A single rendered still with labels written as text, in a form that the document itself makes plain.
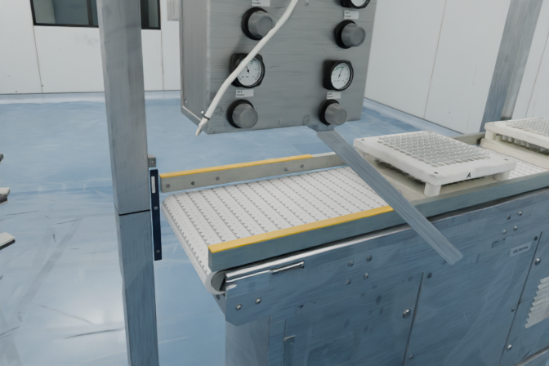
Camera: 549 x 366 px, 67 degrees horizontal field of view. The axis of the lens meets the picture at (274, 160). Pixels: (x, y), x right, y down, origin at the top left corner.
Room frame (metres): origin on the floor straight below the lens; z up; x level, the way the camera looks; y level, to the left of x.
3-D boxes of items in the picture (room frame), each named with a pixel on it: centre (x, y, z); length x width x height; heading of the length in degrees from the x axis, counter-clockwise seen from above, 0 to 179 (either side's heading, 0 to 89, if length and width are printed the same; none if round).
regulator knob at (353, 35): (0.51, -0.08, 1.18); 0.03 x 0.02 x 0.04; 119
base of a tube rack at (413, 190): (0.87, -0.35, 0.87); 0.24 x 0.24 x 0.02; 29
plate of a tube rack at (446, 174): (0.87, -0.35, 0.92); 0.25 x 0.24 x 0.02; 29
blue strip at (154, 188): (0.71, 0.22, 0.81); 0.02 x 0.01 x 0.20; 119
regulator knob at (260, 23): (0.45, 0.02, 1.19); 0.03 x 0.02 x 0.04; 119
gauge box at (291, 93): (0.53, 0.01, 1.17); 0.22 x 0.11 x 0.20; 119
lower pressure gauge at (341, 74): (0.51, -0.07, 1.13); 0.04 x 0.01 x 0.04; 119
